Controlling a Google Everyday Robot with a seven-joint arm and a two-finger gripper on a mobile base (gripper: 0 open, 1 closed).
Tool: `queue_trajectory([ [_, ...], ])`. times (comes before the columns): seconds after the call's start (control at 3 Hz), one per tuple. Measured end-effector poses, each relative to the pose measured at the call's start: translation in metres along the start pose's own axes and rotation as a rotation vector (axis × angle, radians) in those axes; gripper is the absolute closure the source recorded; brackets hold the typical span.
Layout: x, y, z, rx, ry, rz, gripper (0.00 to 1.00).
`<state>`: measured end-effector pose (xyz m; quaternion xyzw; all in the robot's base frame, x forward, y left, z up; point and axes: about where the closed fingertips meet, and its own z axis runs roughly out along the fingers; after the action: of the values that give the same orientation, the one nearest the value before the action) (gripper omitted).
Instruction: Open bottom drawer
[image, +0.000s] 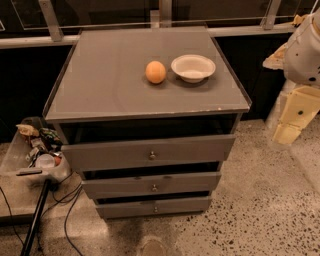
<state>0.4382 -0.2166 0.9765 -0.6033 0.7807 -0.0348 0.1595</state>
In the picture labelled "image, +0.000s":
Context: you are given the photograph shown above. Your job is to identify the grey middle drawer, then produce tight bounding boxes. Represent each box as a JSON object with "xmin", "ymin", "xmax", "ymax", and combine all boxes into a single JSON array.
[{"xmin": 82, "ymin": 172, "xmax": 221, "ymax": 199}]

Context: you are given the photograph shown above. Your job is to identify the green snack bag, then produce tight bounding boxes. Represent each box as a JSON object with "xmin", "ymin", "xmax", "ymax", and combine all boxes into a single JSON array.
[{"xmin": 39, "ymin": 128, "xmax": 62, "ymax": 146}]

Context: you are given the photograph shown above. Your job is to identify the black tripod leg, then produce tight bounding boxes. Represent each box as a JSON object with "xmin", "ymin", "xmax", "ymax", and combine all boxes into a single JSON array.
[{"xmin": 20, "ymin": 179, "xmax": 51, "ymax": 256}]

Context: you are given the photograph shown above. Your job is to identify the white cup in bin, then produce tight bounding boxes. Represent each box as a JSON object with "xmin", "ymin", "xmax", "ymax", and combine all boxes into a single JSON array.
[{"xmin": 35, "ymin": 154, "xmax": 55, "ymax": 168}]

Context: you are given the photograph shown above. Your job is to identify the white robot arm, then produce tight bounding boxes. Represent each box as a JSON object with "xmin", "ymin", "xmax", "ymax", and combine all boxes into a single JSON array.
[{"xmin": 263, "ymin": 9, "xmax": 320, "ymax": 144}]

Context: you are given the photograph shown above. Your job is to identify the black floor cable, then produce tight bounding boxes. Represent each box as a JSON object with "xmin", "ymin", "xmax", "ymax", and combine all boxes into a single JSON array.
[{"xmin": 0, "ymin": 171, "xmax": 84, "ymax": 256}]

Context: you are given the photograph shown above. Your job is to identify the grey top drawer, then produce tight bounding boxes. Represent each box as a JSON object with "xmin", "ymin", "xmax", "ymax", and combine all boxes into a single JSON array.
[{"xmin": 62, "ymin": 134, "xmax": 235, "ymax": 172}]

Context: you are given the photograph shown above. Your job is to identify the white paper bowl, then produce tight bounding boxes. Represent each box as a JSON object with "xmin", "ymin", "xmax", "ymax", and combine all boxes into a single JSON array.
[{"xmin": 171, "ymin": 54, "xmax": 216, "ymax": 83}]

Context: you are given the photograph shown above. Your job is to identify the yellow clamp on rail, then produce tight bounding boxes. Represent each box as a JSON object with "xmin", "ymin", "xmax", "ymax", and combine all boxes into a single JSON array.
[{"xmin": 292, "ymin": 14, "xmax": 308, "ymax": 27}]

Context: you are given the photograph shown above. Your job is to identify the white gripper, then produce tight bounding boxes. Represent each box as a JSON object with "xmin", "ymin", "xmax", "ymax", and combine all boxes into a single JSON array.
[{"xmin": 273, "ymin": 86, "xmax": 320, "ymax": 144}]

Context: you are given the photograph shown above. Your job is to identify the orange fruit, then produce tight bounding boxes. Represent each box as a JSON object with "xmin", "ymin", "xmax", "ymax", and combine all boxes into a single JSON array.
[{"xmin": 145, "ymin": 61, "xmax": 166, "ymax": 84}]

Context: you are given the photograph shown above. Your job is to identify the grey bottom drawer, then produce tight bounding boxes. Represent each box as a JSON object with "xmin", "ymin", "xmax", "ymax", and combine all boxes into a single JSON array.
[{"xmin": 96, "ymin": 196, "xmax": 211, "ymax": 219}]

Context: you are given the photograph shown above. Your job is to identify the grey drawer cabinet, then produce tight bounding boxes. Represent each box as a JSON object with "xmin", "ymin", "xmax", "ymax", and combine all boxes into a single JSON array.
[{"xmin": 44, "ymin": 31, "xmax": 251, "ymax": 206}]

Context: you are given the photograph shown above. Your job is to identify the grey drawer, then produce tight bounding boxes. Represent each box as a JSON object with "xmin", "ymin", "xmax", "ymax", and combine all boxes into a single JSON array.
[
  {"xmin": 82, "ymin": 172, "xmax": 221, "ymax": 199},
  {"xmin": 96, "ymin": 196, "xmax": 211, "ymax": 219},
  {"xmin": 62, "ymin": 134, "xmax": 235, "ymax": 172}
]

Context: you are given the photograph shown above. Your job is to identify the metal window rail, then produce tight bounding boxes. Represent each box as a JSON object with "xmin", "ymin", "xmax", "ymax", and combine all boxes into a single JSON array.
[{"xmin": 0, "ymin": 0, "xmax": 320, "ymax": 50}]

